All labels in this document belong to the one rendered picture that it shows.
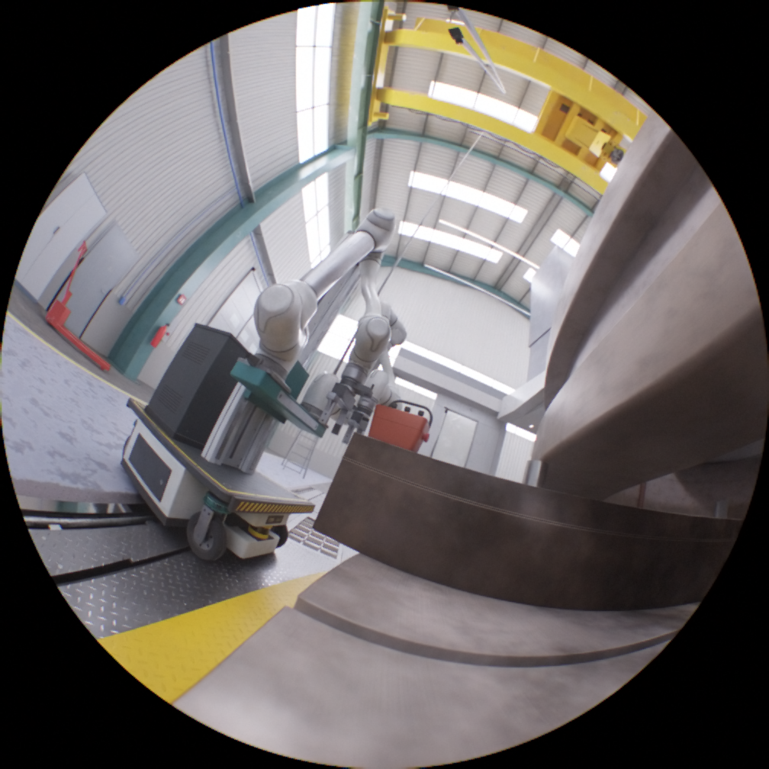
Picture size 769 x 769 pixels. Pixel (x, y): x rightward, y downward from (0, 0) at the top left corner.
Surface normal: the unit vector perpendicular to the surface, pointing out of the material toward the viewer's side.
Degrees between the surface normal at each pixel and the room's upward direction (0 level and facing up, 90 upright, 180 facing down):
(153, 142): 90
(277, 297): 96
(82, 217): 90
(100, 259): 90
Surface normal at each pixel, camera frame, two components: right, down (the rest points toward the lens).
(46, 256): 0.92, 0.39
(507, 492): -0.22, -0.47
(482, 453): 0.11, -0.35
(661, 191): -0.37, 0.85
